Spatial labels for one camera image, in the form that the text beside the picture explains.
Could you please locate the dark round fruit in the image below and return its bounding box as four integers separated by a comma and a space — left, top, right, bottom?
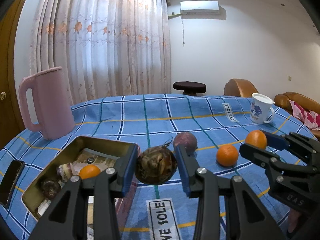
41, 179, 61, 200

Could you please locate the pink tin box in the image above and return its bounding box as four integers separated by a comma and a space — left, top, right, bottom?
22, 136, 139, 221

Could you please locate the blue plaid tablecloth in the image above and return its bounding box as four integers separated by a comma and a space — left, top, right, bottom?
1, 94, 311, 239

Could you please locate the floral white curtain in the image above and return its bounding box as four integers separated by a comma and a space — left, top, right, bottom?
29, 0, 171, 104

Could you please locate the orange inside tin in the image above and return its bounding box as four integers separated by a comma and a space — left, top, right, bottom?
79, 164, 101, 179

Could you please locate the white floral mug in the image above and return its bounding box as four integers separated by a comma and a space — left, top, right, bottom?
250, 93, 275, 124

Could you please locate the brass door knob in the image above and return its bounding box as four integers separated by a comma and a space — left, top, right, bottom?
0, 92, 7, 101

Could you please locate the brown leather sofa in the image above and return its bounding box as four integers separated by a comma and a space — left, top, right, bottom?
223, 78, 320, 140

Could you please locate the purple whole passion fruit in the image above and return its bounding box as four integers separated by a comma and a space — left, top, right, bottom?
173, 132, 197, 154

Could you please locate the large orange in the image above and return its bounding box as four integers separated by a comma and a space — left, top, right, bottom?
245, 130, 267, 150

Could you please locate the white air conditioner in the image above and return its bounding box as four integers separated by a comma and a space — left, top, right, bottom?
168, 0, 221, 19

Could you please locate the dark round stool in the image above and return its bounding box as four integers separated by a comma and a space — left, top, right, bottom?
173, 81, 207, 96

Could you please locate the dark halved passion fruit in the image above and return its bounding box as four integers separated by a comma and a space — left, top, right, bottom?
135, 140, 177, 185

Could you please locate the small orange on cloth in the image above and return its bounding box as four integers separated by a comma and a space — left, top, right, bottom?
216, 145, 239, 167

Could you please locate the pink floral cushion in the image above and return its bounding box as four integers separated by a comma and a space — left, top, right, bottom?
290, 100, 320, 131

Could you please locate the cut fruit piece pale face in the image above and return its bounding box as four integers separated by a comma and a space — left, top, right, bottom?
56, 163, 76, 183

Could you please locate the black smartphone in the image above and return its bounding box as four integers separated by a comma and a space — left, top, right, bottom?
0, 160, 25, 209

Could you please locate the pink jug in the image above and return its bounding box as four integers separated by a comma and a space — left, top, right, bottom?
18, 67, 75, 140

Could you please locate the wooden door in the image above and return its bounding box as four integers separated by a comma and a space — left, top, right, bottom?
0, 0, 25, 148

